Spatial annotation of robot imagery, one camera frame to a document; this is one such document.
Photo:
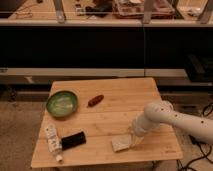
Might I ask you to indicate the white plastic bottle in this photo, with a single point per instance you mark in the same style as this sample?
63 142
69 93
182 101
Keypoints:
54 142

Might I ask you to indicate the metal shelf rack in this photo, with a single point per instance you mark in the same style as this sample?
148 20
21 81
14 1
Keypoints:
45 40

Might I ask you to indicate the wooden table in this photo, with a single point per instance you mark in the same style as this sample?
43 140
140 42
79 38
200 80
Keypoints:
124 99

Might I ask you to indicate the tray of clutter on shelf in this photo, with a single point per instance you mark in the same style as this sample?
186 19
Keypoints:
135 9

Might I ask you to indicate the black cylinder can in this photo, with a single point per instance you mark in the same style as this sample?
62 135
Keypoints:
73 140

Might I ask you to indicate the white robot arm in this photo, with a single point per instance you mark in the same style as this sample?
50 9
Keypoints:
155 113

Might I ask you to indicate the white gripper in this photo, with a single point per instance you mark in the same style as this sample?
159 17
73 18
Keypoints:
141 126

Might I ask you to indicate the red sausage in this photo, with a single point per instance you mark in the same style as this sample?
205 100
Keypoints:
94 101

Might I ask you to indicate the green bowl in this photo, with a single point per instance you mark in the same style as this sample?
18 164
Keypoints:
62 104

